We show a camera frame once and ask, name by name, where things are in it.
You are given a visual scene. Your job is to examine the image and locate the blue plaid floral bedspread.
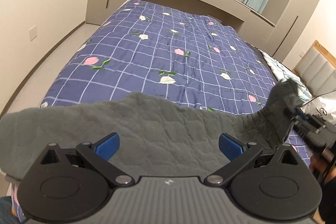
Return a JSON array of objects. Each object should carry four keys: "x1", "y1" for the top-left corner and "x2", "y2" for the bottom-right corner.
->
[{"x1": 15, "y1": 0, "x2": 321, "y2": 223}]

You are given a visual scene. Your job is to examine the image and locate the white patterned bed sheet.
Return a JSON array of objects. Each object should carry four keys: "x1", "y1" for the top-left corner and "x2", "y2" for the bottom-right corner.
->
[{"x1": 260, "y1": 51, "x2": 313, "y2": 102}]

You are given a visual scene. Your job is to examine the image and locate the grey padded headboard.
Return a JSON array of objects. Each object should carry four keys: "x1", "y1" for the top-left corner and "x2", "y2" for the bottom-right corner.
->
[{"x1": 292, "y1": 40, "x2": 336, "y2": 97}]

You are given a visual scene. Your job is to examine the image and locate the white wall socket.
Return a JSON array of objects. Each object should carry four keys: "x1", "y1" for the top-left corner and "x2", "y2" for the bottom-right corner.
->
[{"x1": 29, "y1": 25, "x2": 38, "y2": 42}]

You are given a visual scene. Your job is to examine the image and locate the white pillow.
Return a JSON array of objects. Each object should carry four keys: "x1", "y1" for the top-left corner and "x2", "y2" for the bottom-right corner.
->
[{"x1": 301, "y1": 91, "x2": 336, "y2": 125}]

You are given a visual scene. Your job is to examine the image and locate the grey fleece pants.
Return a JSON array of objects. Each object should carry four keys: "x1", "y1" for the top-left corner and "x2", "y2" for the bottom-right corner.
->
[{"x1": 1, "y1": 80, "x2": 302, "y2": 180}]

